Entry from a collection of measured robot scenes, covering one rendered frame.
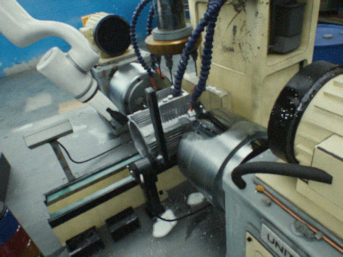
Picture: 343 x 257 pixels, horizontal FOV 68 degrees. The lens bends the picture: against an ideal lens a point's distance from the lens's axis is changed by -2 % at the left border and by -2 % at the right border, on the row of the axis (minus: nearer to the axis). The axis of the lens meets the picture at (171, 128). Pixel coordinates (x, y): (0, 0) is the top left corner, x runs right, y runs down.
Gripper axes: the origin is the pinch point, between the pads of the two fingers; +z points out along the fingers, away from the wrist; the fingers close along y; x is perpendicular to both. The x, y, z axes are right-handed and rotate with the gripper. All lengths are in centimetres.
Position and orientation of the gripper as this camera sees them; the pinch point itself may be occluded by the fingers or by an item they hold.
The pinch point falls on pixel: (121, 119)
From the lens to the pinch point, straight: 93.4
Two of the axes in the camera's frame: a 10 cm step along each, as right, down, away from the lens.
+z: 5.5, 5.2, 6.5
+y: 5.1, 4.1, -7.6
